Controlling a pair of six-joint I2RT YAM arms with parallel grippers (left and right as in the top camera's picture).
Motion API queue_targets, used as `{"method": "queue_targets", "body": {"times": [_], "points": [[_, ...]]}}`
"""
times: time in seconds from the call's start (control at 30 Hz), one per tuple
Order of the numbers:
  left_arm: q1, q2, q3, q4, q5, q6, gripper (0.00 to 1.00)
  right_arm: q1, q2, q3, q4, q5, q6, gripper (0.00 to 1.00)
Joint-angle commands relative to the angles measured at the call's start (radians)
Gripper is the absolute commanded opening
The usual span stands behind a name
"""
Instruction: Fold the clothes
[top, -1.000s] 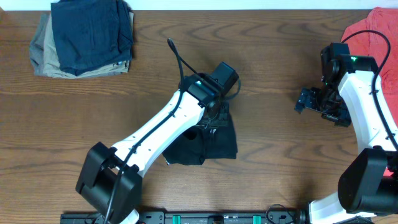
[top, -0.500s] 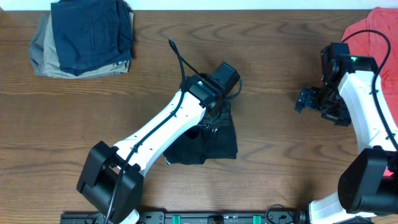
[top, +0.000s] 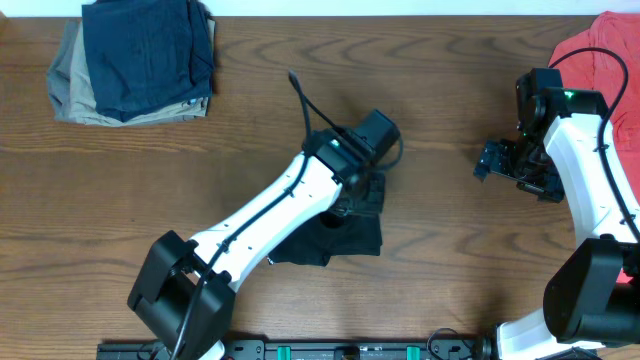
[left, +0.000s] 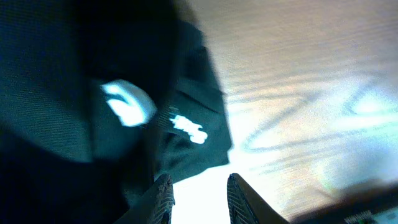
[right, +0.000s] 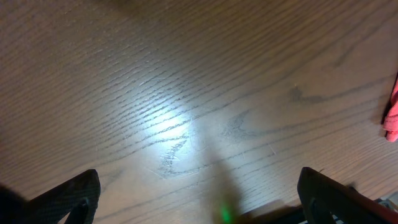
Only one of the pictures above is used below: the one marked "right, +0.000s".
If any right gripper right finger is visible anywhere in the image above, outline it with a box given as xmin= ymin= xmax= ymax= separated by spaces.
xmin=297 ymin=167 xmax=397 ymax=224

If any red t-shirt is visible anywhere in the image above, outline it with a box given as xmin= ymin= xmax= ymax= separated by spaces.
xmin=382 ymin=78 xmax=397 ymax=142

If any black t-shirt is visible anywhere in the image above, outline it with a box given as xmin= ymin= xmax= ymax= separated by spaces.
xmin=1 ymin=185 xmax=29 ymax=224

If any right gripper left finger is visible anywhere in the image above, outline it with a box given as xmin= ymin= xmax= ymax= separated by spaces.
xmin=18 ymin=169 xmax=101 ymax=224

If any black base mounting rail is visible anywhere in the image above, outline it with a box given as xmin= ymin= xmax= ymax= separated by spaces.
xmin=332 ymin=192 xmax=397 ymax=224

